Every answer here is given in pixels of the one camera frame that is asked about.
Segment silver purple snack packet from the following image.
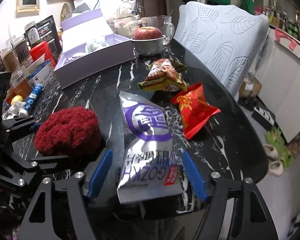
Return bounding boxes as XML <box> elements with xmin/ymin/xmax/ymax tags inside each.
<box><xmin>117</xmin><ymin>91</ymin><xmax>183</xmax><ymax>204</ymax></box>

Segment red fuzzy knit item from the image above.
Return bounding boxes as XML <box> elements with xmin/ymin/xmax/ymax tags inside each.
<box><xmin>33</xmin><ymin>106</ymin><xmax>102</xmax><ymax>157</ymax></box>

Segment small red snack packet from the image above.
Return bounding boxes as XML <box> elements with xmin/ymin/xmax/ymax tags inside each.
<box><xmin>171</xmin><ymin>83</ymin><xmax>221</xmax><ymax>140</ymax></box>

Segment red brown snack packet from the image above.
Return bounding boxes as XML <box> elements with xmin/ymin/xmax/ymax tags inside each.
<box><xmin>138</xmin><ymin>59</ymin><xmax>188</xmax><ymax>92</ymax></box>

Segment leaf print cloth bag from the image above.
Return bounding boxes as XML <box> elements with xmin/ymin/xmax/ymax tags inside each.
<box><xmin>85</xmin><ymin>39</ymin><xmax>109</xmax><ymax>54</ymax></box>

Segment purple drawstring pouch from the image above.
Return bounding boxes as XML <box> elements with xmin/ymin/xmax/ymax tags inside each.
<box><xmin>64</xmin><ymin>52</ymin><xmax>86</xmax><ymax>64</ymax></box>

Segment blue white tube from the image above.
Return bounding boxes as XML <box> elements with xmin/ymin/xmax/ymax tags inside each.
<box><xmin>18</xmin><ymin>84</ymin><xmax>43</xmax><ymax>117</ymax></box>

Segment yellow lemon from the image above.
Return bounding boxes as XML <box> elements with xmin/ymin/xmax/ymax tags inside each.
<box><xmin>11</xmin><ymin>95</ymin><xmax>24</xmax><ymax>106</ymax></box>

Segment green slippers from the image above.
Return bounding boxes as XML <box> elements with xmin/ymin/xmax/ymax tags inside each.
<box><xmin>263</xmin><ymin>126</ymin><xmax>292</xmax><ymax>177</ymax></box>

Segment red canister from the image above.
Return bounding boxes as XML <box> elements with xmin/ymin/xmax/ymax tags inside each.
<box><xmin>30</xmin><ymin>41</ymin><xmax>56</xmax><ymax>67</ymax></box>

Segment lavender gift box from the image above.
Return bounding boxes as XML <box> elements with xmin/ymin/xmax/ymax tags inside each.
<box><xmin>54</xmin><ymin>9</ymin><xmax>134</xmax><ymax>88</ymax></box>

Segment grey metal bowl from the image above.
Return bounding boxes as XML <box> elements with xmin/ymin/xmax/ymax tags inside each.
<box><xmin>131</xmin><ymin>35</ymin><xmax>165</xmax><ymax>56</ymax></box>

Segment white cabinet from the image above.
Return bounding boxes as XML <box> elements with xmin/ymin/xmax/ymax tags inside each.
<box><xmin>255</xmin><ymin>27</ymin><xmax>300</xmax><ymax>142</ymax></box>

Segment dark label jar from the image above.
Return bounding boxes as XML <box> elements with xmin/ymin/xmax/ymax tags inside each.
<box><xmin>24</xmin><ymin>21</ymin><xmax>42</xmax><ymax>48</ymax></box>

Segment red apple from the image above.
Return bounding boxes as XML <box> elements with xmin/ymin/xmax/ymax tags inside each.
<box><xmin>133</xmin><ymin>27</ymin><xmax>163</xmax><ymax>40</ymax></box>

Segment black snack pouch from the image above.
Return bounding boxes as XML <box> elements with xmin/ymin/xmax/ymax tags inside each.
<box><xmin>37</xmin><ymin>15</ymin><xmax>62</xmax><ymax>62</ymax></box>

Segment leaf pattern chair cover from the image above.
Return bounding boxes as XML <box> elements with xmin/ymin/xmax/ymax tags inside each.
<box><xmin>174</xmin><ymin>1</ymin><xmax>269</xmax><ymax>96</ymax></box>

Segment glass cup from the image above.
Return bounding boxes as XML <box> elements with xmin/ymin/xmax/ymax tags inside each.
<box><xmin>147</xmin><ymin>16</ymin><xmax>175</xmax><ymax>45</ymax></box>

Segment cream cartoon water bottle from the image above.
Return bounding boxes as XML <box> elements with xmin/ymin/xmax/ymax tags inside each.
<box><xmin>113</xmin><ymin>2</ymin><xmax>143</xmax><ymax>38</ymax></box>

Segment white refrigerator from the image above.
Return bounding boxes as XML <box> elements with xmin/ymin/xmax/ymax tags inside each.
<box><xmin>74</xmin><ymin>0</ymin><xmax>127</xmax><ymax>19</ymax></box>

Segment wall intercom panel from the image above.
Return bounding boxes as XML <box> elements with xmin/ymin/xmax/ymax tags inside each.
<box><xmin>16</xmin><ymin>0</ymin><xmax>40</xmax><ymax>13</ymax></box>

